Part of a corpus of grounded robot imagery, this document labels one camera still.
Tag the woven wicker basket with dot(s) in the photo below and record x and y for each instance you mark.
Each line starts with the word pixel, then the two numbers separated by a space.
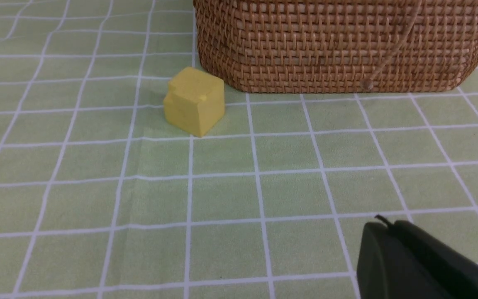
pixel 338 46

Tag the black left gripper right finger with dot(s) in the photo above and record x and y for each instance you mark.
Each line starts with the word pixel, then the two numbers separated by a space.
pixel 450 261

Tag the yellow foam cube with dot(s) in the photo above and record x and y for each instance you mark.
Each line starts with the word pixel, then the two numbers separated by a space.
pixel 194 101

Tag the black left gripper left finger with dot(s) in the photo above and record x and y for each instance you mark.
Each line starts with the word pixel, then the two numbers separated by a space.
pixel 401 261

